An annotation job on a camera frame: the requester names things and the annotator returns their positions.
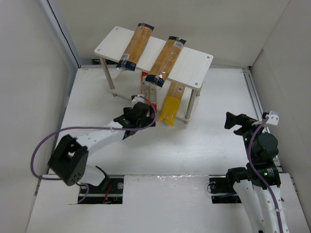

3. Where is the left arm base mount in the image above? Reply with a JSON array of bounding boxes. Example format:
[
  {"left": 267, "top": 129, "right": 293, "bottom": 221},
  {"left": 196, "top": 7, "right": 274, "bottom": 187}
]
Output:
[{"left": 77, "top": 176, "right": 124, "bottom": 205}]

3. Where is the aluminium rail right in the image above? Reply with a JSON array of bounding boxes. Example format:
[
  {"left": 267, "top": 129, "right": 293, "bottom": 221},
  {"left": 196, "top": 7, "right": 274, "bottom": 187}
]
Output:
[{"left": 242, "top": 68, "right": 257, "bottom": 99}]

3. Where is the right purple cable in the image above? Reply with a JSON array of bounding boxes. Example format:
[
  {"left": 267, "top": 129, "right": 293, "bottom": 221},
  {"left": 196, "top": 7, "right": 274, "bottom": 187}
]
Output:
[{"left": 247, "top": 120, "right": 284, "bottom": 233}]

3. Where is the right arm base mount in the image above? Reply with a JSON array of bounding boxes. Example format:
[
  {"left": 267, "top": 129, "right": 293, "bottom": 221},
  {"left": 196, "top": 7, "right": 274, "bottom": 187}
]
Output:
[{"left": 207, "top": 176, "right": 241, "bottom": 204}]

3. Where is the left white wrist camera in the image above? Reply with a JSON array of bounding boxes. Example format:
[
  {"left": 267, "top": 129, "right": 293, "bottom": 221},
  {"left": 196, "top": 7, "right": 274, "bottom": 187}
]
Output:
[{"left": 131, "top": 94, "right": 145, "bottom": 107}]

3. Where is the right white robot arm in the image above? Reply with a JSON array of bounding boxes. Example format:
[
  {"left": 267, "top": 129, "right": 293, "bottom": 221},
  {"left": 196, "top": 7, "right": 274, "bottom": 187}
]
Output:
[{"left": 225, "top": 112, "right": 289, "bottom": 233}]

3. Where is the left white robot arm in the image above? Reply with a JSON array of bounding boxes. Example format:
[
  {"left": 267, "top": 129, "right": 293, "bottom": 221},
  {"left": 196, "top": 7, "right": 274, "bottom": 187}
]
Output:
[{"left": 48, "top": 101, "right": 156, "bottom": 191}]

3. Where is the white two-tier shelf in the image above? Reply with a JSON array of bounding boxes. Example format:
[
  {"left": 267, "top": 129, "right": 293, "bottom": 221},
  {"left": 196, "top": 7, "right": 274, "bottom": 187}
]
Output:
[{"left": 94, "top": 26, "right": 213, "bottom": 123}]

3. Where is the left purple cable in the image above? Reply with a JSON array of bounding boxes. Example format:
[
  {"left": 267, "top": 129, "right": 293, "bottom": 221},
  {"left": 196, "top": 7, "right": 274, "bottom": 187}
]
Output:
[{"left": 30, "top": 96, "right": 156, "bottom": 201}]

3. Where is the purple cable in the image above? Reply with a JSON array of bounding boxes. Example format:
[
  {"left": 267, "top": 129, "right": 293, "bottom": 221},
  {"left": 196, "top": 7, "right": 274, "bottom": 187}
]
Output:
[
  {"left": 247, "top": 120, "right": 284, "bottom": 233},
  {"left": 30, "top": 96, "right": 156, "bottom": 201}
]

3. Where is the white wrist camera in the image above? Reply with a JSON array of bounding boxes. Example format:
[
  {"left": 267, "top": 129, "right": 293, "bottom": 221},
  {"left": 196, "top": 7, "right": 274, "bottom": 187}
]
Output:
[
  {"left": 262, "top": 111, "right": 279, "bottom": 126},
  {"left": 131, "top": 94, "right": 145, "bottom": 107}
]

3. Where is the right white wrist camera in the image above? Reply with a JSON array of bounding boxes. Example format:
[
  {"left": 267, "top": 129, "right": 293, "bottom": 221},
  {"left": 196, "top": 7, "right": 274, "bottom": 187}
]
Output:
[{"left": 262, "top": 111, "right": 279, "bottom": 126}]

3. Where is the red spaghetti bag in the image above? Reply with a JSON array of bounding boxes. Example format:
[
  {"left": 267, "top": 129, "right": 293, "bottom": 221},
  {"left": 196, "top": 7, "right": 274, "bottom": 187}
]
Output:
[{"left": 140, "top": 71, "right": 157, "bottom": 111}]

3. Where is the black-ended spaghetti bag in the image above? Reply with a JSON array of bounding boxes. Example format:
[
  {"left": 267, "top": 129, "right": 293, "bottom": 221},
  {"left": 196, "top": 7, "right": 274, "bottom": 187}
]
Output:
[
  {"left": 116, "top": 23, "right": 154, "bottom": 71},
  {"left": 145, "top": 36, "right": 186, "bottom": 87}
]

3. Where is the yellow spaghetti bag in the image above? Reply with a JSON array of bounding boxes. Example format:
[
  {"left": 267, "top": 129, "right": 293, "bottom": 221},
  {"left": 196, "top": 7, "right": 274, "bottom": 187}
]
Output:
[{"left": 158, "top": 82, "right": 186, "bottom": 126}]

